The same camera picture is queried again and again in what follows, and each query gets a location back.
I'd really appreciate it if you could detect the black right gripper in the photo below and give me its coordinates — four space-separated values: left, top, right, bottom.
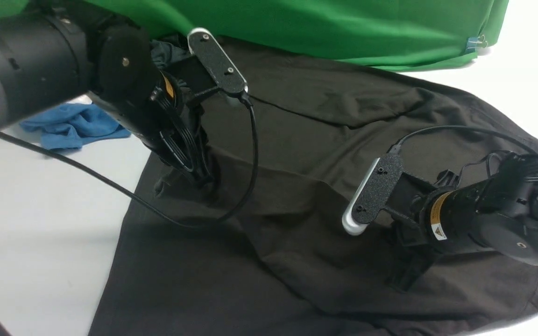
386 170 456 292

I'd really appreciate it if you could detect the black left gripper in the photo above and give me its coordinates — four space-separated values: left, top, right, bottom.
132 61 215 187

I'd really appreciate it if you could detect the dark gray long-sleeve top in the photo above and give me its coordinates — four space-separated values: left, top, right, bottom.
89 38 538 336

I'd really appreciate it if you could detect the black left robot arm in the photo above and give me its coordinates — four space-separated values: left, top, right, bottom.
0 0 217 189

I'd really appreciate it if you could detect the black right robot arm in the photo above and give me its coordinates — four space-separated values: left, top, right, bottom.
386 153 538 292

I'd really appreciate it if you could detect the dark teal crumpled garment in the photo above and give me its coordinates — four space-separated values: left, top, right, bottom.
149 34 191 70

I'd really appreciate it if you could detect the blue crumpled garment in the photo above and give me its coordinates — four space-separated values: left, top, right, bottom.
20 104 131 151

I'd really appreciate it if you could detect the green backdrop cloth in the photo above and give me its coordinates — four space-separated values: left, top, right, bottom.
0 0 509 72

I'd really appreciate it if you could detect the blue binder clip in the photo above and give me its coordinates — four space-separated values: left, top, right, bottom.
465 35 488 55

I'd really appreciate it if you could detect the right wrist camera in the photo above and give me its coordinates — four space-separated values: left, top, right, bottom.
341 153 404 236

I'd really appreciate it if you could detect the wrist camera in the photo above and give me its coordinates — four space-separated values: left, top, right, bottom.
341 153 404 236
186 28 248 98

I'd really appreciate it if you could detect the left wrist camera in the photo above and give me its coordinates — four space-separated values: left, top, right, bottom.
186 28 248 98

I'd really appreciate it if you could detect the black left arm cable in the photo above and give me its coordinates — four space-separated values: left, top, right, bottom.
0 93 259 336

